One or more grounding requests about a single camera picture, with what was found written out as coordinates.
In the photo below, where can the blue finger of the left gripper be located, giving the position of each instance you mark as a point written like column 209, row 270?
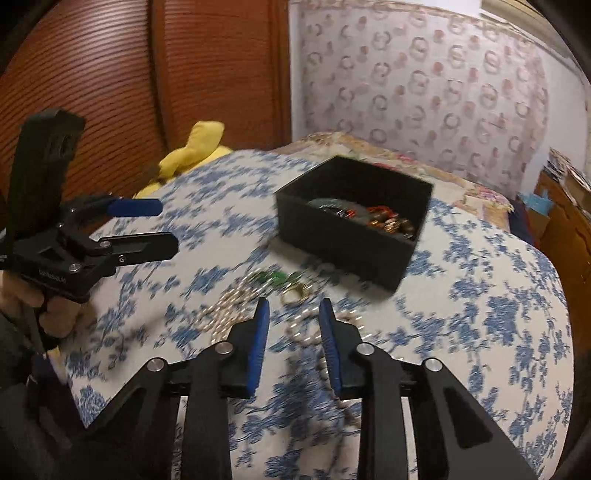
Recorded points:
column 131, row 208
column 142, row 248

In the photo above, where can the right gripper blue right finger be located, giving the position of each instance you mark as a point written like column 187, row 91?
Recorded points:
column 328, row 326

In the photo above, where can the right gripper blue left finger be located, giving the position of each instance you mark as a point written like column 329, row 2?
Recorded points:
column 257, row 331

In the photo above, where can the green gem pendant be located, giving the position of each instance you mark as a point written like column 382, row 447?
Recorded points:
column 276, row 278

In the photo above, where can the black square jewelry box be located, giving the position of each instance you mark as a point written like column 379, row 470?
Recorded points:
column 377, row 247

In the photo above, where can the person's left hand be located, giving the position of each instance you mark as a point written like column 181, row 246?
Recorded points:
column 58, row 316

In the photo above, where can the yellow plush toy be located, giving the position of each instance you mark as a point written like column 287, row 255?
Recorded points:
column 203, row 146

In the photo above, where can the brown louvered wardrobe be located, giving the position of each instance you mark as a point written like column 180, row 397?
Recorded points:
column 141, row 74

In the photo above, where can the blue floral white bedsheet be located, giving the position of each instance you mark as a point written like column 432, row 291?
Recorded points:
column 484, row 304

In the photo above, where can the blue paper bag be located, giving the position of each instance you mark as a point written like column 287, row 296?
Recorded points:
column 541, row 204

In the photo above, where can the brown wooden sideboard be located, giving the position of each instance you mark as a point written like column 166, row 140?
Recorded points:
column 566, row 242

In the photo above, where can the patterned lace curtain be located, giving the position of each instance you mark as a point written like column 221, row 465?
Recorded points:
column 462, row 94

